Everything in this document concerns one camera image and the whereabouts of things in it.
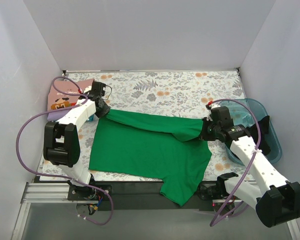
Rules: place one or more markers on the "green t shirt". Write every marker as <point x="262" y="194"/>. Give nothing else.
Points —
<point x="152" y="146"/>

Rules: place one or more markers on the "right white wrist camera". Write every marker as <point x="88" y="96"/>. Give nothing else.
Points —
<point x="211" y="106"/>

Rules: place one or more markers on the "black t shirt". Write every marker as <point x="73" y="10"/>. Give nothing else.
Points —
<point x="264" y="125"/>

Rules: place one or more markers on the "lilac folded t shirt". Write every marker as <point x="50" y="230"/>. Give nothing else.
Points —
<point x="55" y="116"/>

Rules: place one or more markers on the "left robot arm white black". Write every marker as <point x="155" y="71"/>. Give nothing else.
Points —
<point x="61" y="144"/>

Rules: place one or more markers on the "pink folded printed t shirt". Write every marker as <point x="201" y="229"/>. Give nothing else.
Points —
<point x="57" y="100"/>

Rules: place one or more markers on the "blue transparent plastic bin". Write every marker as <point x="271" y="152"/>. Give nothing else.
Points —
<point x="242" y="113"/>

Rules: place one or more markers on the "aluminium frame rail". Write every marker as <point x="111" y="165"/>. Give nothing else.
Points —
<point x="47" y="214"/>

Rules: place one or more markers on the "floral patterned table mat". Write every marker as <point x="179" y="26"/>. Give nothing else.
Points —
<point x="173" y="93"/>

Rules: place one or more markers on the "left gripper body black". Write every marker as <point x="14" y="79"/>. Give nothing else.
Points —
<point x="102" y="110"/>

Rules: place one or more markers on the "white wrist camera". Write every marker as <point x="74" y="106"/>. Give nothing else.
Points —
<point x="211" y="106"/>
<point x="87" y="90"/>

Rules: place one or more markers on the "teal folded t shirt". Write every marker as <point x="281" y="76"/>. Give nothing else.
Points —
<point x="91" y="118"/>

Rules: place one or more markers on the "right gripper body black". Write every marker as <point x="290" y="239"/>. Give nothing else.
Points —
<point x="206" y="129"/>

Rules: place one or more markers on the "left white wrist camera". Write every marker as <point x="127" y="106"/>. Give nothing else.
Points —
<point x="87" y="90"/>

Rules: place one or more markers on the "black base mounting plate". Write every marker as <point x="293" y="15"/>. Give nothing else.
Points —
<point x="143" y="195"/>

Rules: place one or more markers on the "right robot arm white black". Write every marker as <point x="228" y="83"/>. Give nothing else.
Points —
<point x="275" y="199"/>

